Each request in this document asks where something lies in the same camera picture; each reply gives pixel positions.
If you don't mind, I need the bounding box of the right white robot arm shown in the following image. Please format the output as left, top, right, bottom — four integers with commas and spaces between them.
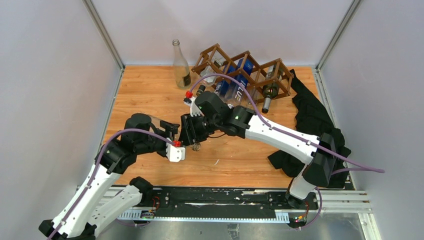
179, 91, 336, 209

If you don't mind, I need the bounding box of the clear bottle black cap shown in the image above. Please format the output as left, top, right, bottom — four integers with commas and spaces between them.
196, 57, 224, 96

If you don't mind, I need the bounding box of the black cloth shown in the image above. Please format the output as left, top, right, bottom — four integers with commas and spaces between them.
267, 69, 352, 178

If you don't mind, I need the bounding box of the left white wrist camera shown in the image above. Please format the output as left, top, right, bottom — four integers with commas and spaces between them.
166, 143, 186, 163

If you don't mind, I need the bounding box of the blue clear square bottle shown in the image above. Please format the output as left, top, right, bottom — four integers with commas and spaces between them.
214, 79, 236, 102

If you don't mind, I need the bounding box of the brown wooden wine rack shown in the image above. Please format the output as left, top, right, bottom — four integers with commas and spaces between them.
191, 43, 294, 99

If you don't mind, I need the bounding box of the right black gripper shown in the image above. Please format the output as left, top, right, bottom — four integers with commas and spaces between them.
178, 112, 221, 147

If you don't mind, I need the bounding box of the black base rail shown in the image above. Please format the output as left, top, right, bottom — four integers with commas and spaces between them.
132, 186, 320, 223

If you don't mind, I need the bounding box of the dark green wine bottle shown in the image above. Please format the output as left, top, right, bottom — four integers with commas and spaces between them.
261, 64, 279, 114

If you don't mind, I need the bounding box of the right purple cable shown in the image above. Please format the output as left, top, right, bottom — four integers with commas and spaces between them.
185, 73, 386, 231

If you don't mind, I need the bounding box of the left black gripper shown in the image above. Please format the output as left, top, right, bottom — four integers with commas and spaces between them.
136, 121, 180, 156

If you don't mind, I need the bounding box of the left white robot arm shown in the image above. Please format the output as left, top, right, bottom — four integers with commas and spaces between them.
38, 113, 181, 240

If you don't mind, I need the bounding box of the clear glass bottle gold label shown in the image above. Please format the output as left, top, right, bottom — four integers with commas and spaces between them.
172, 39, 192, 89

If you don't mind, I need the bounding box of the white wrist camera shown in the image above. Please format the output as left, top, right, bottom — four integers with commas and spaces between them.
190, 96, 203, 117
166, 143, 186, 163

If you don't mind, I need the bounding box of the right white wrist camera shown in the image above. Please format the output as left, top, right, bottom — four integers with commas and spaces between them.
190, 96, 203, 117

